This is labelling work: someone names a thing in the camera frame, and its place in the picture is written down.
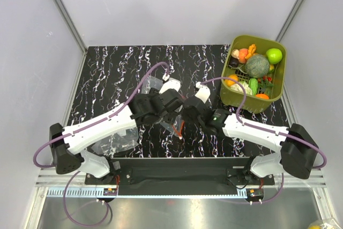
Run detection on red zip clear bag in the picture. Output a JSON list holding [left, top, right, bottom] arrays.
[[141, 76, 184, 139]]

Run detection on green netted melon toy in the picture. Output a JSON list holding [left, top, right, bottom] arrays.
[[245, 54, 270, 78]]

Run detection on olive green plastic basket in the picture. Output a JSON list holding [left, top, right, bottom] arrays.
[[221, 35, 287, 114]]

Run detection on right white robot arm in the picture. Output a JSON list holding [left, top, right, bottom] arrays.
[[182, 96, 318, 184]]

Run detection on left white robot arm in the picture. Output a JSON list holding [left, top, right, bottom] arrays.
[[49, 88, 183, 184]]

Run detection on blue zip clear bag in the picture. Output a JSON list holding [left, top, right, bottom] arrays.
[[91, 128, 139, 158]]

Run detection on orange fruit toy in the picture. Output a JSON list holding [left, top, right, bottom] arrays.
[[224, 74, 239, 87]]

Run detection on green cucumber toy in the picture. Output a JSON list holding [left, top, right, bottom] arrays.
[[248, 78, 259, 95]]

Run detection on pink garlic bulb toy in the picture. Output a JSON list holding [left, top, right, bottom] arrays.
[[231, 49, 240, 59]]

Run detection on small orange tangerine toy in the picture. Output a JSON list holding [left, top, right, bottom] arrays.
[[255, 93, 269, 100]]

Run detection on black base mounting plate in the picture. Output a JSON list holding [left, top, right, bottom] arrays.
[[85, 157, 275, 198]]

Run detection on peach fruit toy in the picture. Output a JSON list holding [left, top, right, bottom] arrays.
[[238, 48, 248, 64]]

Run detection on red berries green sprig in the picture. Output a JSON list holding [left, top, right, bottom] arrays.
[[258, 76, 274, 93]]

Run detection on orange ginger root toy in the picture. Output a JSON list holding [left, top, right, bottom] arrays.
[[245, 44, 256, 60]]

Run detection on bright green apple toy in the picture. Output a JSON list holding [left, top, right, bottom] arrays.
[[265, 48, 283, 64]]

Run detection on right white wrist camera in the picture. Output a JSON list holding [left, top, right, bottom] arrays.
[[195, 82, 211, 104]]

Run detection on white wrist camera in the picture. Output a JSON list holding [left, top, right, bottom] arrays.
[[159, 75, 181, 94], [195, 82, 211, 104]]

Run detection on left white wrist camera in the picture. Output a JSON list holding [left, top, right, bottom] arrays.
[[159, 75, 181, 94]]

